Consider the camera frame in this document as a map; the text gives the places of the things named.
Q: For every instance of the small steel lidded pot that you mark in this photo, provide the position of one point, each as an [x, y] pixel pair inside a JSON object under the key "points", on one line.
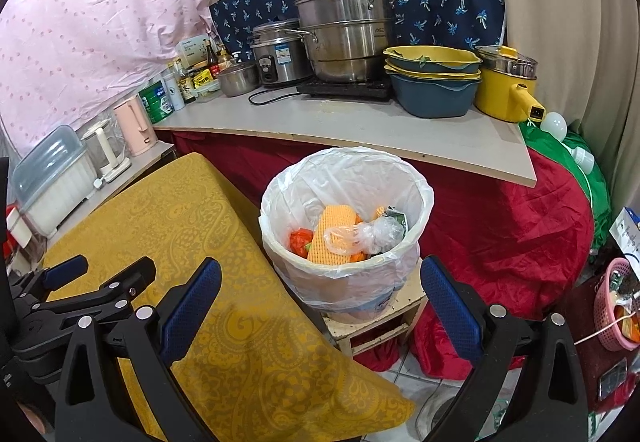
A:
{"points": [[239, 81]]}

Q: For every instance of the small wooden stool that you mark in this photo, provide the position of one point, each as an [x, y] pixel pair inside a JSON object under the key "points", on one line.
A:
{"points": [[400, 312]]}

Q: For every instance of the pink plastic basket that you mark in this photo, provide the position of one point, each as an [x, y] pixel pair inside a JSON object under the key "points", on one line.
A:
{"points": [[607, 302]]}

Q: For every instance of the white lined trash bin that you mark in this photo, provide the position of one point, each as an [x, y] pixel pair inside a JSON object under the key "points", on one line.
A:
{"points": [[350, 177]]}

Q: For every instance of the dish box with clear lid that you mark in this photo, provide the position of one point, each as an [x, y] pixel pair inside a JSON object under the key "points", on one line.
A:
{"points": [[55, 187]]}

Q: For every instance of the green snack wrapper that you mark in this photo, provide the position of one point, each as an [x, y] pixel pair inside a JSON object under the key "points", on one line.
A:
{"points": [[399, 219]]}

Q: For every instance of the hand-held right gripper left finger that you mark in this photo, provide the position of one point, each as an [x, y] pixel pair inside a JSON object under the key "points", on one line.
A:
{"points": [[192, 302]]}

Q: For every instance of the orange waffle sponge cloth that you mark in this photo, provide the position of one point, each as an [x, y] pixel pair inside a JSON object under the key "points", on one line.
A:
{"points": [[332, 227]]}

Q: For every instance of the white jar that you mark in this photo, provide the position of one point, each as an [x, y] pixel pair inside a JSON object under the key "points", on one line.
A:
{"points": [[20, 227]]}

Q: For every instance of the printed plastic bucket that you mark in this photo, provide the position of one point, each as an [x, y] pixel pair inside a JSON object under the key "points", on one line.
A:
{"points": [[370, 309]]}

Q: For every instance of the steel rice cooker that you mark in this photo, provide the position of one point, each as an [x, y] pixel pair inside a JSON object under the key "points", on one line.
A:
{"points": [[280, 62]]}

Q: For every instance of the dark sauce bottle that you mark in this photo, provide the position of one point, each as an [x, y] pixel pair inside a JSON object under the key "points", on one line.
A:
{"points": [[212, 60]]}

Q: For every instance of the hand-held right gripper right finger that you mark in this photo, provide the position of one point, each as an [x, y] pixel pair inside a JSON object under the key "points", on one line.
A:
{"points": [[447, 307]]}

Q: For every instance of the pink dotted sheet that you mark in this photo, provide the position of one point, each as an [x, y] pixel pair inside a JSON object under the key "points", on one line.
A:
{"points": [[100, 22]]}

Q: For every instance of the orange printed plastic bag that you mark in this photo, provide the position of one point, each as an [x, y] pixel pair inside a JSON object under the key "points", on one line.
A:
{"points": [[359, 256]]}

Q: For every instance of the small brown bottle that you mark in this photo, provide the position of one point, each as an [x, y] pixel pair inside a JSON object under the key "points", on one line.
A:
{"points": [[227, 60]]}

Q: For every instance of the orange foam net sleeve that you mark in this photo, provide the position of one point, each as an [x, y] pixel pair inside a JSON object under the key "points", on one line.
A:
{"points": [[380, 213]]}

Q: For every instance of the soy sauce bottle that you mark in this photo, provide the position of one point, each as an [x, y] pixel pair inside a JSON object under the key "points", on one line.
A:
{"points": [[187, 87]]}

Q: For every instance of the stacked yellow blue basins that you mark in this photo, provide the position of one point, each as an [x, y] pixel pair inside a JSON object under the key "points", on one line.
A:
{"points": [[435, 97]]}

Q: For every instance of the white green carton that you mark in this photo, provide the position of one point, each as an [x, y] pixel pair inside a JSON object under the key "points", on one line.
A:
{"points": [[192, 50]]}

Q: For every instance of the person's left hand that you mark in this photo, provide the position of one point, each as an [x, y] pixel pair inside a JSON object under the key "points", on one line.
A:
{"points": [[37, 424]]}

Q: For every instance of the black induction cooker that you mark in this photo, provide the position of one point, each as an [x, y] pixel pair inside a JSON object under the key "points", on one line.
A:
{"points": [[345, 91]]}

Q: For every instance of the large steel steamer pot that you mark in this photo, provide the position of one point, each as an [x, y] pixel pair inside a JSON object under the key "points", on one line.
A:
{"points": [[345, 42]]}

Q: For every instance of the pink electric kettle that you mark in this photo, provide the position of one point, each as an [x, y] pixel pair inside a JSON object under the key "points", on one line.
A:
{"points": [[132, 127]]}

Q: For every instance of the green cloth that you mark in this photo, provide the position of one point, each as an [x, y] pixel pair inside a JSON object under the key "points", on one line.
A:
{"points": [[595, 202]]}

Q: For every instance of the white power plug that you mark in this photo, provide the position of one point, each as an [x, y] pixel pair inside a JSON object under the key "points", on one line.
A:
{"points": [[98, 183]]}

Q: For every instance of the white blue paper bag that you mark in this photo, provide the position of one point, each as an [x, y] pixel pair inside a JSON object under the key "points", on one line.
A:
{"points": [[627, 232]]}

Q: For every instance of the yellow strainer basin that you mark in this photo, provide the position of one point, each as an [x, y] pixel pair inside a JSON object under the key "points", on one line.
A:
{"points": [[440, 55], [395, 71]]}

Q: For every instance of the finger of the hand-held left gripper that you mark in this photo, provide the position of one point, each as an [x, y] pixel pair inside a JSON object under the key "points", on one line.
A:
{"points": [[65, 267], [115, 287]]}

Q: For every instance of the beige curtain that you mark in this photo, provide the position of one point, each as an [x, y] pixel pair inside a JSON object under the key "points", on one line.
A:
{"points": [[575, 22]]}

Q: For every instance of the green tin can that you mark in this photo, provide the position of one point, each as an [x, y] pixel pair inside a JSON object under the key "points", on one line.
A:
{"points": [[155, 102]]}

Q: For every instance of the red cloth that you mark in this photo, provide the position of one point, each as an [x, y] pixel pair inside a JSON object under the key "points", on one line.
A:
{"points": [[500, 232]]}

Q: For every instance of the white bottle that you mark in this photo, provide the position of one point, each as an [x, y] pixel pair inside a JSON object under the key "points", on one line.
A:
{"points": [[174, 92]]}

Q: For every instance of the clear plastic bag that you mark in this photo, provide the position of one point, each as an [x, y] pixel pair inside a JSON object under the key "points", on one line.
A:
{"points": [[380, 232]]}

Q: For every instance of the red-orange plastic bag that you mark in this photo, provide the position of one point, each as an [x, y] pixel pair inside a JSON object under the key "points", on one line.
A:
{"points": [[300, 241]]}

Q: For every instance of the clear food container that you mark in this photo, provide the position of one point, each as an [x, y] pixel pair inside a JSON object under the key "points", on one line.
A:
{"points": [[207, 95]]}

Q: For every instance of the yellow electric pot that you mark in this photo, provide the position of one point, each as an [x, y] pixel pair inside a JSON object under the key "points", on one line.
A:
{"points": [[495, 92]]}

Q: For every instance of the white glass kettle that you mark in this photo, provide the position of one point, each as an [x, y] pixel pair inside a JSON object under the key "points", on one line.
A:
{"points": [[105, 147]]}

